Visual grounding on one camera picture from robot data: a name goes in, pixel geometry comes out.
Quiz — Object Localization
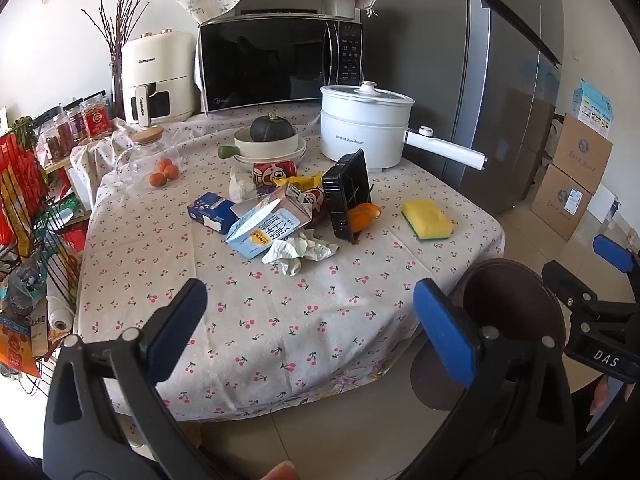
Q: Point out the white electric cooking pot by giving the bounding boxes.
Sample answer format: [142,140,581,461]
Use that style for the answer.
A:
[320,81,487,172]

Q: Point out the yellow snack packet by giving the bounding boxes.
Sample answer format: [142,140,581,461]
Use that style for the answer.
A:
[275,173,326,192]

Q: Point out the red label jar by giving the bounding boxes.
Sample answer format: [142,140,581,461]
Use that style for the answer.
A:
[81,96,114,141]

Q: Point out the blue and white carton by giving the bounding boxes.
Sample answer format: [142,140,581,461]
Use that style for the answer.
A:
[225,182,314,260]

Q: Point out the black microwave oven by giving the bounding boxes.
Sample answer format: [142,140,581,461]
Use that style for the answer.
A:
[197,15,364,117]

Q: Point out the clear spice jar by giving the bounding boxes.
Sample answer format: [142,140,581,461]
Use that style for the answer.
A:
[64,102,86,144]
[46,112,71,159]

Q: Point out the blue tissue packet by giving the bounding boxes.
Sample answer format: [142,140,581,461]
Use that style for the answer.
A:
[188,192,238,235]

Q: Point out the dry twig bunch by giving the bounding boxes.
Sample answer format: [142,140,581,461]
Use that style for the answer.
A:
[81,0,157,68]

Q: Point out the black plastic tray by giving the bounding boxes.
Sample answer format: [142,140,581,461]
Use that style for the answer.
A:
[322,149,375,246]

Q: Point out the cream air fryer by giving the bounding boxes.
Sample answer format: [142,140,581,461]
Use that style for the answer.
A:
[121,31,197,127]

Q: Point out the white crumpled tissue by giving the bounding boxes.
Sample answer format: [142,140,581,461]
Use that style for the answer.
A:
[229,166,261,204]

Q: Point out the red snack packets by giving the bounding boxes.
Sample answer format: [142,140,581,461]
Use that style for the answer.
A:
[0,132,49,257]

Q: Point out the glass vase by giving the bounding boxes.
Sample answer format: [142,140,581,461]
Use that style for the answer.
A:
[109,59,127,122]

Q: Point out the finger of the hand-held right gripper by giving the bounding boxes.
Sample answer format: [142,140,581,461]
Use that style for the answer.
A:
[541,259,640,313]
[592,234,640,276]

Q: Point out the black wire rack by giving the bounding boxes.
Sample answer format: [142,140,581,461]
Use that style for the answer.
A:
[0,195,87,397]

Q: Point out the white pan with green handle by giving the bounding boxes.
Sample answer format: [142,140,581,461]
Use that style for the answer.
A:
[217,126,301,161]

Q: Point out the white paper roll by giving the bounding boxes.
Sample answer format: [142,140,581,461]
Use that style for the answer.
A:
[46,296,77,347]

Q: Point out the paper tissue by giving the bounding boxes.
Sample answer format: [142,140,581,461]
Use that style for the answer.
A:
[261,229,340,277]

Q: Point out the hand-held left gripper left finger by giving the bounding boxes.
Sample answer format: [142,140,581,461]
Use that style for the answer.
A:
[42,277,208,480]

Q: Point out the yellow sponge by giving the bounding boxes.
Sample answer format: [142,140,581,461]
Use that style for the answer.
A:
[402,200,455,241]

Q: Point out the person's left hand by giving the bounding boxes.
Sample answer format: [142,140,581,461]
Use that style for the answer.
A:
[260,461,297,480]

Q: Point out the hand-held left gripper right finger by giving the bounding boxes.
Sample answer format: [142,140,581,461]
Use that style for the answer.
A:
[400,277,581,480]

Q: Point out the blue and white box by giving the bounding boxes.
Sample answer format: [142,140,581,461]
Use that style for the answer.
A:
[572,78,615,136]

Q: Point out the glass jar with wooden lid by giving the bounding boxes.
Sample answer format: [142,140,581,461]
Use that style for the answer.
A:
[115,127,182,189]

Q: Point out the cherry print tablecloth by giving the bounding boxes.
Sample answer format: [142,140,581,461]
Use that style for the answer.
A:
[70,110,506,421]

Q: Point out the orange peel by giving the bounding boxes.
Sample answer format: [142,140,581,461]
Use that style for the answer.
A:
[347,202,382,234]

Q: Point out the dark green kabocha squash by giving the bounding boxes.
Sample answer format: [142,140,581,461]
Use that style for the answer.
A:
[250,112,299,144]

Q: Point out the red cartoon drink can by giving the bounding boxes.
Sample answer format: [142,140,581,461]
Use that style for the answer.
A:
[252,160,299,192]
[299,185,327,217]

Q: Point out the green plant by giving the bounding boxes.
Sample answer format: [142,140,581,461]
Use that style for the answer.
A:
[9,116,47,148]

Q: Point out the grey refrigerator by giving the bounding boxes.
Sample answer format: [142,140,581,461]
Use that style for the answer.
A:
[360,0,576,217]

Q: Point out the white flat board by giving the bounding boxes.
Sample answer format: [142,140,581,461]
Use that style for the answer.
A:
[592,185,622,224]

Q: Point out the cardboard box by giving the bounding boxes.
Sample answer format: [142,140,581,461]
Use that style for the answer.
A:
[531,165,594,242]
[551,115,614,196]

